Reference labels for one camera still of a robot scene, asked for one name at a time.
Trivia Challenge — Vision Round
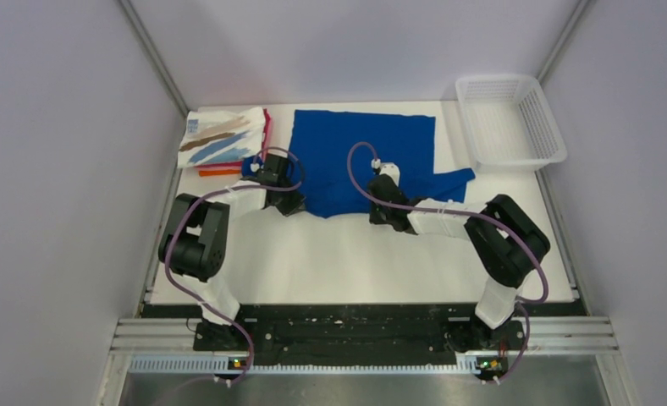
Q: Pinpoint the blue t shirt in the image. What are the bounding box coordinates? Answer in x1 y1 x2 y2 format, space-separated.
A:
241 109 477 220

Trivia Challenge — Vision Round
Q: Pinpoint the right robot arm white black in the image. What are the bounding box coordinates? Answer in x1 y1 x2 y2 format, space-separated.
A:
367 174 551 352

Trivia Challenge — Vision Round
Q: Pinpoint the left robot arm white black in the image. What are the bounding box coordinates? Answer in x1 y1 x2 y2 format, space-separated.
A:
157 153 306 351

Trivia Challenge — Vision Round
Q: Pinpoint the orange folded t shirt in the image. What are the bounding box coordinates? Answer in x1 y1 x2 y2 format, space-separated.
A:
198 168 241 177

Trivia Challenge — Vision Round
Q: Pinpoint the white striped folded t shirt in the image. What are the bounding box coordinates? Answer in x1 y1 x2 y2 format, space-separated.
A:
177 107 267 168

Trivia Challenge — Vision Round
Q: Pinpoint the white plastic basket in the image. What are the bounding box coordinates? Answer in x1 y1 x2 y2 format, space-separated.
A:
455 74 568 173

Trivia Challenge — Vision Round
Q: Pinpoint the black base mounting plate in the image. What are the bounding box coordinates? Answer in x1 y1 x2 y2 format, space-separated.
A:
142 301 590 370

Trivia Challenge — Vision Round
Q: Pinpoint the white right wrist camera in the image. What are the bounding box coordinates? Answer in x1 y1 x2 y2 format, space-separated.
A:
371 158 400 186

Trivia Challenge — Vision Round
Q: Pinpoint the white slotted cable duct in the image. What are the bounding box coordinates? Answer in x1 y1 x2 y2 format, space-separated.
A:
128 354 480 376

